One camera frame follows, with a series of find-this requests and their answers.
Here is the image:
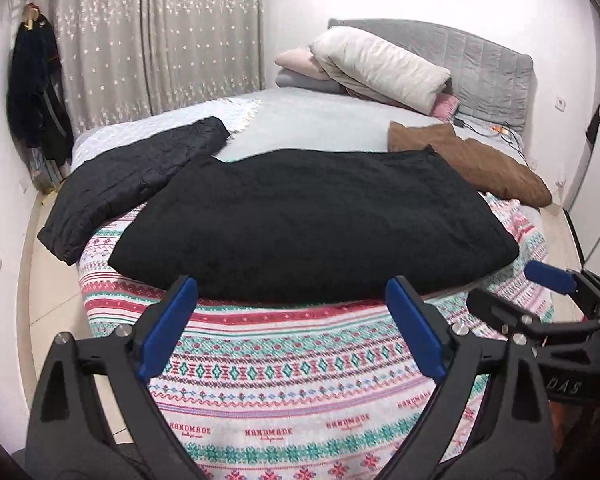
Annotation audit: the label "bed with grey sheet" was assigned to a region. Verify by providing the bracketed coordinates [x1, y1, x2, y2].
[71, 87, 543, 201]

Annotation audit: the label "grey pillow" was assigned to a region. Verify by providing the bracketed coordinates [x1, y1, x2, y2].
[275, 69, 345, 95]

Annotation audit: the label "black jacket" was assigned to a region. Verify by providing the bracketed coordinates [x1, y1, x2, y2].
[107, 146, 521, 306]

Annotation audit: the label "black quilted garment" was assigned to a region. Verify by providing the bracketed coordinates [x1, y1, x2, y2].
[37, 116, 231, 267]

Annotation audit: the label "wooden clothes hanger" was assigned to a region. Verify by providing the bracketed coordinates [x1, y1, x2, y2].
[22, 4, 45, 32]

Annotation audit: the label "pink pillow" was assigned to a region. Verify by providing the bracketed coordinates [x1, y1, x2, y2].
[275, 48, 327, 81]
[430, 92, 461, 122]

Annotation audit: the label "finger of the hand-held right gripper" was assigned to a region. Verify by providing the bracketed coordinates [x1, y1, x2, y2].
[466, 287, 600, 345]
[525, 260, 600, 318]

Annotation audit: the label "patterned knit-print blanket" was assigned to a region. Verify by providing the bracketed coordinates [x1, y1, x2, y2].
[77, 192, 556, 480]

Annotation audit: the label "brown garment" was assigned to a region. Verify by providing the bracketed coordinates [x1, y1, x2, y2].
[387, 121, 553, 208]

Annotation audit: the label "hanging black clothes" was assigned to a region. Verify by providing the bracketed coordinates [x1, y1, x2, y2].
[6, 15, 75, 166]

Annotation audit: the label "black charging cable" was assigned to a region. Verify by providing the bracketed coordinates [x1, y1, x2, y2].
[452, 117, 531, 166]

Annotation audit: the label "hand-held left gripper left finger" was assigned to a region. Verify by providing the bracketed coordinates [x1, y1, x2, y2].
[25, 275, 201, 480]

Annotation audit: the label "grey padded headboard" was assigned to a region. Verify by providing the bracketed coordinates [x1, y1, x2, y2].
[328, 19, 535, 137]

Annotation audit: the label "grey star-print curtain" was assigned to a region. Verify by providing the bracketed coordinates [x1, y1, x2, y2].
[45, 0, 265, 136]

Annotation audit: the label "white fringed bedspread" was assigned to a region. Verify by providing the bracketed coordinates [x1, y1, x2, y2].
[72, 97, 262, 171]

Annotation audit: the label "white pillow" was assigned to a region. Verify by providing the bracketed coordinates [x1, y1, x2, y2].
[310, 26, 452, 113]

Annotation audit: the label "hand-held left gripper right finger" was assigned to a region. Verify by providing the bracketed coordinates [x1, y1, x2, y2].
[375, 276, 556, 480]

